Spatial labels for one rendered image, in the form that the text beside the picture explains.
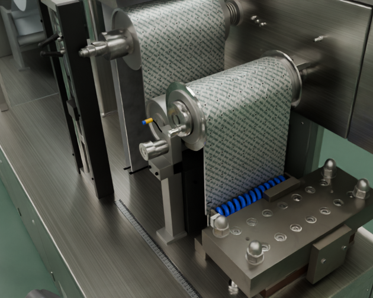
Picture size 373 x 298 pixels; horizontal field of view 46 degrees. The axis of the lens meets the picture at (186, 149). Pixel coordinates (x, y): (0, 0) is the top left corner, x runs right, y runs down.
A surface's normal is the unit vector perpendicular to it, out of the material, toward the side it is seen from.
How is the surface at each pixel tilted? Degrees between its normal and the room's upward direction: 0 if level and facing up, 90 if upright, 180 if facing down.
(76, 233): 0
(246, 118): 90
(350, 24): 90
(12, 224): 0
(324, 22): 90
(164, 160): 0
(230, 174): 90
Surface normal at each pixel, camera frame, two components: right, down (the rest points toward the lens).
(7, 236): -0.04, -0.82
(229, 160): 0.55, 0.46
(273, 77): 0.33, -0.31
